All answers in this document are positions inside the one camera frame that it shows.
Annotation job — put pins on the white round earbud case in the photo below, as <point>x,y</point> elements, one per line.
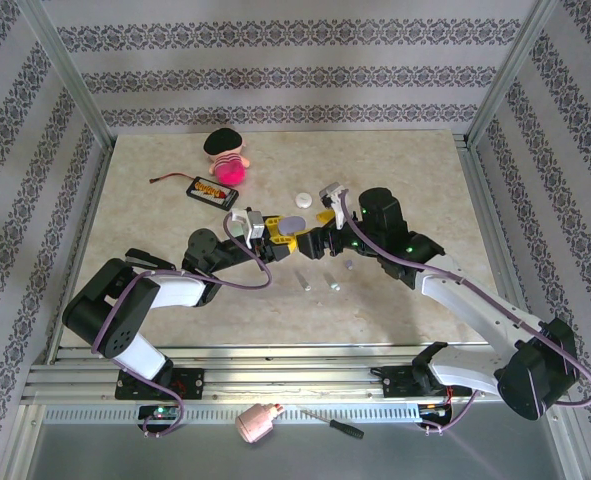
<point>304,199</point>

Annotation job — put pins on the white earbud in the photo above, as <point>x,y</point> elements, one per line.
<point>332,283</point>

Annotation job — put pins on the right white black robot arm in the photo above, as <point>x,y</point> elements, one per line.
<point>475,305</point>

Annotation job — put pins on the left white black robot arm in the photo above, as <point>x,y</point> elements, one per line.
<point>175,290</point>

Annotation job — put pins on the small metal bolt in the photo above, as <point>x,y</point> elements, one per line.
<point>305,282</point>

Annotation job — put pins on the plush doll pink dress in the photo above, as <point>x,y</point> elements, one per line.
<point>225,165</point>

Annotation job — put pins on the pink plastic bottle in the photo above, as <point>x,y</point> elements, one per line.
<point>255,422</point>

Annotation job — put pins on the small controller circuit board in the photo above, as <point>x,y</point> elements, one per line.
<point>160,412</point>
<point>432,409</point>

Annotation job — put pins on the aluminium side rail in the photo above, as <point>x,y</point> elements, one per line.
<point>85,225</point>
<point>477,190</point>

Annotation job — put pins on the aluminium mounting rail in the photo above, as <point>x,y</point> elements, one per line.
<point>285,380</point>

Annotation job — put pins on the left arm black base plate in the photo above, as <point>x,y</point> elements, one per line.
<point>190,382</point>

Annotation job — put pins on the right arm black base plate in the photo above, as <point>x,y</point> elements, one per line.
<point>400,381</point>

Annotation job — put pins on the aluminium frame post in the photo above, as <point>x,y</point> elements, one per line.
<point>70,75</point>
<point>511,75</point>

